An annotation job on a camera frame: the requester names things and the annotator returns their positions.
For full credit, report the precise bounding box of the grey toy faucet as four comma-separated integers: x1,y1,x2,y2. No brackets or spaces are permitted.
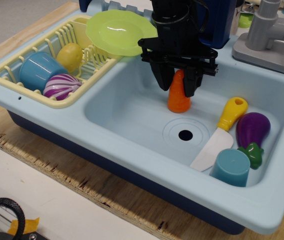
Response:
232,0,284,73

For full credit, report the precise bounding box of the blue cup in rack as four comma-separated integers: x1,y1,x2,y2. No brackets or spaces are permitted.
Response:
19,51,69,92

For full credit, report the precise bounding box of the light green plastic plate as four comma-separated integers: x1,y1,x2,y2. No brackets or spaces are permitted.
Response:
86,9,158,57

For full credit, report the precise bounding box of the purple toy eggplant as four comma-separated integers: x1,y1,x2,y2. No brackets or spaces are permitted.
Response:
236,112,271,170

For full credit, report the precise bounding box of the black braided cable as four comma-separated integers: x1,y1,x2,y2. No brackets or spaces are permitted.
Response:
0,197,27,237

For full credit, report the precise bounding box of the yellow handled toy knife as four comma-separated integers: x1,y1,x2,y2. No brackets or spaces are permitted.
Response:
190,97,248,172

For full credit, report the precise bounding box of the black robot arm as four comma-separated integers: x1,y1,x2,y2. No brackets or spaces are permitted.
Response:
138,0,218,98

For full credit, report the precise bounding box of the dark blue plastic box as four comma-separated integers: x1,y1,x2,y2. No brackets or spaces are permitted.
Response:
197,0,236,49

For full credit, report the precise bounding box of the green object in background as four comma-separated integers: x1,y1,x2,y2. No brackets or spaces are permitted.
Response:
238,13,253,29

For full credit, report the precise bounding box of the yellow toy potato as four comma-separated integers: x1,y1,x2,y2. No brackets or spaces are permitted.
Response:
56,43,83,73

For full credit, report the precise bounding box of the yellow tape piece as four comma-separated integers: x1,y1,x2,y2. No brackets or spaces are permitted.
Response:
7,217,40,236

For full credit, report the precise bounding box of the cream yellow dish rack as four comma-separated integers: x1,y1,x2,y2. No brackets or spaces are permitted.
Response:
0,15,120,109

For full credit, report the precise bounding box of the blue cup in sink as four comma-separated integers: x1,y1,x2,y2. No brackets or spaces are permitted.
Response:
210,148,250,187

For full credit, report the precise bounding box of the orange toy carrot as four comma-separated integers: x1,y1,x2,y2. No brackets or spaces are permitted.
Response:
167,69,191,113

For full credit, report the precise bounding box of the purple white toy onion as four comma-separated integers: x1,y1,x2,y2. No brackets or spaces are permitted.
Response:
43,73,82,101

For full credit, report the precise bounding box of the light blue toy sink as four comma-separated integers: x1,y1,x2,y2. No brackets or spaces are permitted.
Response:
0,10,284,235

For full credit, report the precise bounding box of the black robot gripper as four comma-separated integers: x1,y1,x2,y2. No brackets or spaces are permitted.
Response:
137,21,219,98

